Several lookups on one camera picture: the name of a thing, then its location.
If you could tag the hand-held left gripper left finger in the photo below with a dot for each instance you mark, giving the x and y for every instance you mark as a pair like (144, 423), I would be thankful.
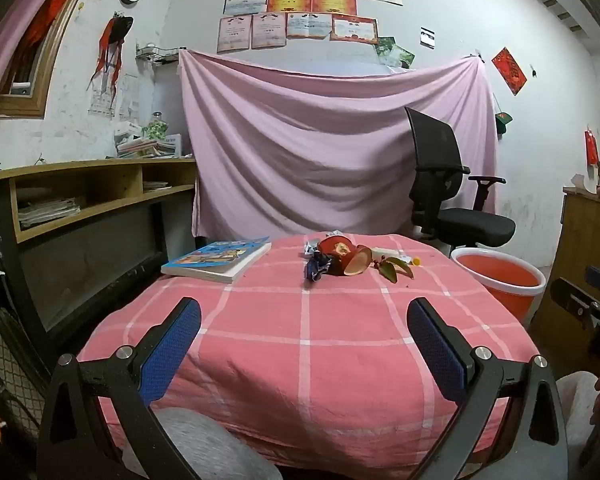
(175, 350)

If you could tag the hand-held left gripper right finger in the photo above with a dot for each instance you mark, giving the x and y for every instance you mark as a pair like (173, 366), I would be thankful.
(432, 350)

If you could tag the red plastic bucket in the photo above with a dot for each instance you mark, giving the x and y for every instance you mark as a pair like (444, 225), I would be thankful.
(500, 275)

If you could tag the wooden cabinet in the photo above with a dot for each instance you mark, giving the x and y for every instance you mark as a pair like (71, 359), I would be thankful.
(590, 230)

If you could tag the person's right leg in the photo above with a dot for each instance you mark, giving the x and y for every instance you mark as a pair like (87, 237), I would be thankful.
(575, 405)

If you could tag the person's leg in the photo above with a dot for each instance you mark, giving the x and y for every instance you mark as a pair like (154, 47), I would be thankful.
(195, 442)
(575, 405)

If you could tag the green leaf twig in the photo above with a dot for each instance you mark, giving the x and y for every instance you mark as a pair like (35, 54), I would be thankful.
(392, 269)

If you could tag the person's left leg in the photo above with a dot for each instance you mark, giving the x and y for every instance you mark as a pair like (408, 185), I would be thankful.
(195, 442)

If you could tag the blue cover book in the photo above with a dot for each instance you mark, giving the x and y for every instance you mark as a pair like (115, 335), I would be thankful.
(215, 259)

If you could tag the crushed red paper cup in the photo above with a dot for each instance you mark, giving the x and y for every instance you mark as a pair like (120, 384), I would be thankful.
(342, 260)

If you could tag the pink plaid tablecloth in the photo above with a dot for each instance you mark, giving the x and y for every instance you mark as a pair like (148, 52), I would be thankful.
(305, 340)

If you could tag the red hanging ornament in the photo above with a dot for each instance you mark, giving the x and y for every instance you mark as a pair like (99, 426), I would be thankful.
(591, 147)

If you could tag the crumpled blue wrapper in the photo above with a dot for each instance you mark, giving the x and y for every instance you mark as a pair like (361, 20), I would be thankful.
(316, 267)

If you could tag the black office chair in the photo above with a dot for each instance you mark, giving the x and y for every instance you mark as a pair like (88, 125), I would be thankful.
(440, 170)

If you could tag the wooden shelf desk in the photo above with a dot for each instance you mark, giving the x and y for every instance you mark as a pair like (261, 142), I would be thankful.
(100, 180)

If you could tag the green hanging hat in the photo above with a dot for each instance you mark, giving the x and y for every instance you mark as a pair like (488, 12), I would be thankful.
(503, 121)

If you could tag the stack of papers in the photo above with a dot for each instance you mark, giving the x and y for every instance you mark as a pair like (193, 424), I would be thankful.
(47, 212)

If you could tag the stack of books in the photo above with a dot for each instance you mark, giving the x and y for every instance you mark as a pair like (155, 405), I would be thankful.
(147, 146)

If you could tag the glass jar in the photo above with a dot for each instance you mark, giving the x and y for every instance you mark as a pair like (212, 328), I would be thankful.
(156, 126)

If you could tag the pink hanging sheet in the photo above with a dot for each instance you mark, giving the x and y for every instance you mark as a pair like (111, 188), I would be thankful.
(305, 150)

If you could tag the red tassel decoration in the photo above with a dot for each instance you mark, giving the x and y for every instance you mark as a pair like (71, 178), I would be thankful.
(111, 42)

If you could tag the pink curtain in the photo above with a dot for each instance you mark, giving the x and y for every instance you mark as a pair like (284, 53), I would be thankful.
(10, 35)

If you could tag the red wall poster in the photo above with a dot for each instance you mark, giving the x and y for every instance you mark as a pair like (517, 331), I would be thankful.
(509, 71)

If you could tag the white wall calendar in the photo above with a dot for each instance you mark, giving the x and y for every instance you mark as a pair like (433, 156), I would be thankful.
(102, 100)

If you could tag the black white wall card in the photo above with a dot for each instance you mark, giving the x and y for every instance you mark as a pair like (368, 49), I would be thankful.
(427, 37)

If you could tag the green wall photos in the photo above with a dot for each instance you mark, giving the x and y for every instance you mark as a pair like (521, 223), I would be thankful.
(394, 51)

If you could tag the wooden window frame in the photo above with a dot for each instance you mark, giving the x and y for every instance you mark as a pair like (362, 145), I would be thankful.
(35, 80)

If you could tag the group of wall certificates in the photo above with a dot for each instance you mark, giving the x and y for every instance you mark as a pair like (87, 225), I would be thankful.
(300, 10)

